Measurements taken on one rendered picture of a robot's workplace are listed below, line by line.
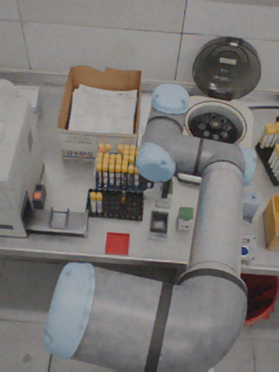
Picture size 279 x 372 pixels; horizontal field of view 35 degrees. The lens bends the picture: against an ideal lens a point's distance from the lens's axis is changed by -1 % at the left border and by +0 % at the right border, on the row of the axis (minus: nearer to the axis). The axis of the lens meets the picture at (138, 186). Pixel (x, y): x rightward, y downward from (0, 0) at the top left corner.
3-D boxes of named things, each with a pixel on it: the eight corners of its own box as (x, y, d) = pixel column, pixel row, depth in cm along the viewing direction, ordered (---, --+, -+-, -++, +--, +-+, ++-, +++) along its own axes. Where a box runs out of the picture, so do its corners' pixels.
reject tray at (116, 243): (104, 253, 126) (104, 252, 125) (106, 232, 130) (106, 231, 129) (128, 256, 126) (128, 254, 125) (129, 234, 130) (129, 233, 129)
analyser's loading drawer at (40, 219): (15, 230, 126) (12, 222, 122) (20, 211, 130) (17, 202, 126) (86, 236, 126) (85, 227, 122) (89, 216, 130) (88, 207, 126)
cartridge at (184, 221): (176, 231, 131) (179, 220, 125) (177, 217, 134) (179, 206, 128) (190, 232, 131) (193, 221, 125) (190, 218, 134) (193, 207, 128)
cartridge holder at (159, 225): (148, 238, 129) (149, 232, 126) (150, 212, 134) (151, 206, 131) (166, 241, 129) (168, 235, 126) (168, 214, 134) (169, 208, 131)
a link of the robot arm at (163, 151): (194, 168, 79) (203, 123, 85) (133, 155, 80) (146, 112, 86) (188, 192, 85) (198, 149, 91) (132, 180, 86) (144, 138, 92)
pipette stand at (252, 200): (218, 220, 134) (225, 203, 125) (219, 201, 138) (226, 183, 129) (251, 225, 133) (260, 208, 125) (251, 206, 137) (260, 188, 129)
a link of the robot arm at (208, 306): (266, 371, 45) (261, 132, 83) (162, 346, 46) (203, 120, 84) (238, 419, 53) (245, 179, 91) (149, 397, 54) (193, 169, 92)
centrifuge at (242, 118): (164, 178, 141) (168, 155, 131) (180, 112, 157) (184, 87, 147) (239, 194, 139) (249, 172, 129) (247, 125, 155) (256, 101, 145)
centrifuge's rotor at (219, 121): (184, 150, 141) (188, 135, 135) (192, 115, 150) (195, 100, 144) (232, 160, 140) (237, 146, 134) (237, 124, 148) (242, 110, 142)
